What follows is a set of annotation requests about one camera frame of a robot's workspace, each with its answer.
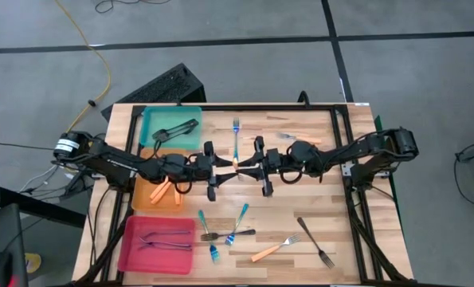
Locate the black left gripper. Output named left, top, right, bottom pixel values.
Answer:
left=184, top=140, right=240, bottom=202

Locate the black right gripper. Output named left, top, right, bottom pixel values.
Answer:
left=236, top=136, right=292, bottom=198

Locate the black metal fork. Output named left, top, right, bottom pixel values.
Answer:
left=151, top=126, right=184, bottom=143
left=152, top=117, right=200, bottom=140
left=152, top=122, right=200, bottom=142
left=296, top=216, right=336, bottom=269
left=199, top=228, right=257, bottom=242

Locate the teal plastic tray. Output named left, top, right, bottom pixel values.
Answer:
left=139, top=105, right=205, bottom=151

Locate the orange plastic tray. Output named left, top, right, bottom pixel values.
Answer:
left=131, top=147, right=186, bottom=213

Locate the black perforated case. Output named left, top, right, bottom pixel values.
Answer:
left=100, top=62, right=207, bottom=122

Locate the red plastic tray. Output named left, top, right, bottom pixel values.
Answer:
left=116, top=216, right=197, bottom=276

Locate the black floor bar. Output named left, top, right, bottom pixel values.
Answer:
left=0, top=186, right=87, bottom=229

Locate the yellow tape roll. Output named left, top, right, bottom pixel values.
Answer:
left=24, top=252, right=43, bottom=275

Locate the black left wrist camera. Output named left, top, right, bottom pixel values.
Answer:
left=195, top=153, right=213, bottom=171

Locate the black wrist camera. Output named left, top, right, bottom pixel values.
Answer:
left=195, top=153, right=213, bottom=171
left=265, top=148, right=282, bottom=167

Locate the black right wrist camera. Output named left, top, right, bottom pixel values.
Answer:
left=265, top=148, right=282, bottom=167

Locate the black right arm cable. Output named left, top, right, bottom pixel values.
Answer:
left=278, top=169, right=304, bottom=186

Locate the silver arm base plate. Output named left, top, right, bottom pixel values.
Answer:
left=341, top=163, right=392, bottom=178

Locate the yellow power cable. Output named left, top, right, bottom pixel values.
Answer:
left=53, top=0, right=113, bottom=135

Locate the black cable loop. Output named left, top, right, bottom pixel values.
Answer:
left=454, top=140, right=474, bottom=196

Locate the black floor cable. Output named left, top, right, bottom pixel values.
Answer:
left=94, top=0, right=172, bottom=14

